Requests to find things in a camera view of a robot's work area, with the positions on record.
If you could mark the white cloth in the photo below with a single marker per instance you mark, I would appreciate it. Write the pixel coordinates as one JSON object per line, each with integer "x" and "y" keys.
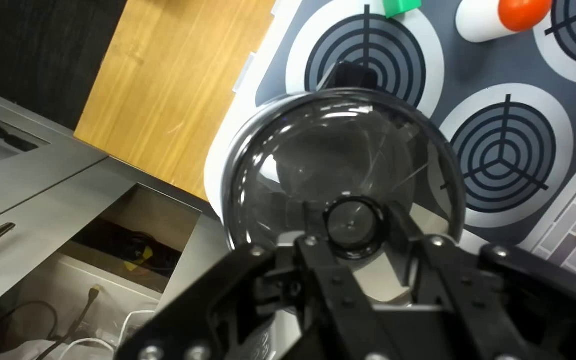
{"x": 49, "y": 351}

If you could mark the black translucent pot lid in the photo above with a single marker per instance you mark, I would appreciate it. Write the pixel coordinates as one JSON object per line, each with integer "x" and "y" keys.
{"x": 341, "y": 153}

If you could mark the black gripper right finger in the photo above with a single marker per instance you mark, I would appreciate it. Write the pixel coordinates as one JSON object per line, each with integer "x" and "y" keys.
{"x": 501, "y": 301}

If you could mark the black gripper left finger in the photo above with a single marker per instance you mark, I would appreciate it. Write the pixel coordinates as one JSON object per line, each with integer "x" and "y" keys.
{"x": 234, "y": 306}

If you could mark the green rectangular block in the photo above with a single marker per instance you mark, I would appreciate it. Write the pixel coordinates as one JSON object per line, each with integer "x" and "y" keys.
{"x": 401, "y": 7}

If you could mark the grey drawer cabinet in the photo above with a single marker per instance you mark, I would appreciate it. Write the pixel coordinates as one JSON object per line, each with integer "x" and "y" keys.
{"x": 35, "y": 180}

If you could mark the white grey toy kitchen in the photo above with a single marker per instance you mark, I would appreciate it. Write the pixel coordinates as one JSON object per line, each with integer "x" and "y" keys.
{"x": 449, "y": 72}

